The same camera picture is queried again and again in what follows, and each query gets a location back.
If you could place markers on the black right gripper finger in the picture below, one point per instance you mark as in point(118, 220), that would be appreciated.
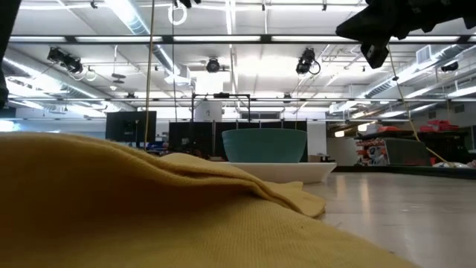
point(355, 18)
point(353, 32)

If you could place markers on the green bowl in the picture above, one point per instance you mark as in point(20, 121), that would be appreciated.
point(264, 146)

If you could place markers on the black overhead beam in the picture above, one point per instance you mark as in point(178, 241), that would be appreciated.
point(167, 38)

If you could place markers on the yellow cloth napkin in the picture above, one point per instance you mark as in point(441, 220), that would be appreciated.
point(130, 208)

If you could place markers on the grey storage bin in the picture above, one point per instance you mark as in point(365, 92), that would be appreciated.
point(407, 152)

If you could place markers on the red storage bin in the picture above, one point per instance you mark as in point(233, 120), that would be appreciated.
point(440, 126)

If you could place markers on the black ceiling camera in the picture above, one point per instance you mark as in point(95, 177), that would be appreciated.
point(305, 61)
point(213, 65)
point(67, 61)

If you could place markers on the black metal table frame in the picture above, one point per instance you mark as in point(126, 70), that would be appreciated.
point(409, 171)

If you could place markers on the black monitor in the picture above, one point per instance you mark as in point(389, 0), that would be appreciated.
point(130, 126)

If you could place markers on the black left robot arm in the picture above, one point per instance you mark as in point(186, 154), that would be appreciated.
point(5, 56)

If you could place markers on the white plate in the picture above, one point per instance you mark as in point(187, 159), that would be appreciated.
point(282, 172)

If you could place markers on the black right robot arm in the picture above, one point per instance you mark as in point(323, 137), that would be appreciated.
point(439, 15)

